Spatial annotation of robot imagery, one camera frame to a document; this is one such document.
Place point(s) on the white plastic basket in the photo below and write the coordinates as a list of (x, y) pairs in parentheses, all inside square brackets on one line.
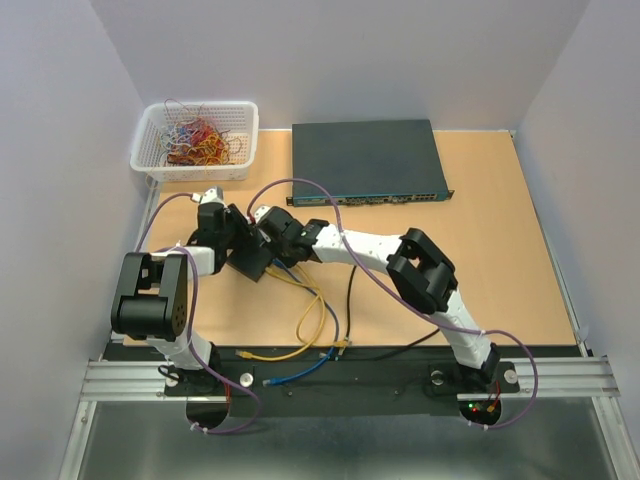
[(196, 141)]

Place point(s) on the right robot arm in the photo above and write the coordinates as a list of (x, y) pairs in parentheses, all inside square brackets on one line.
[(422, 275)]

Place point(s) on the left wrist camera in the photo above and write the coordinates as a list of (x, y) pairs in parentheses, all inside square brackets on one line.
[(213, 195)]

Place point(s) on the large rack network switch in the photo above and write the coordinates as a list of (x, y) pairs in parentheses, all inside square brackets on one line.
[(366, 163)]

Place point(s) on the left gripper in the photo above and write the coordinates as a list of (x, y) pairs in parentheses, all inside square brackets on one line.
[(246, 232)]

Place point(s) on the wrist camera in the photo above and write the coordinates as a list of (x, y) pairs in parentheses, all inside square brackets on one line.
[(259, 214), (213, 195)]

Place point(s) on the small black network switch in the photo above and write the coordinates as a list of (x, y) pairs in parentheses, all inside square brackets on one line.
[(251, 262)]

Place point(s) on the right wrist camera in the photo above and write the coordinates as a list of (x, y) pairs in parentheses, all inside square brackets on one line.
[(259, 214)]

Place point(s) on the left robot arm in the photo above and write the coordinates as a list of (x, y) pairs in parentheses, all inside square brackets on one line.
[(151, 300)]

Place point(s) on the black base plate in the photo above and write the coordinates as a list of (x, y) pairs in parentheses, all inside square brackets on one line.
[(366, 381)]

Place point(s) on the aluminium rail frame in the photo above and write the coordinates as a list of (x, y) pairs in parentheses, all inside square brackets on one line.
[(127, 428)]

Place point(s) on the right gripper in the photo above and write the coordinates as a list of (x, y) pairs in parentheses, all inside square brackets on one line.
[(286, 259)]

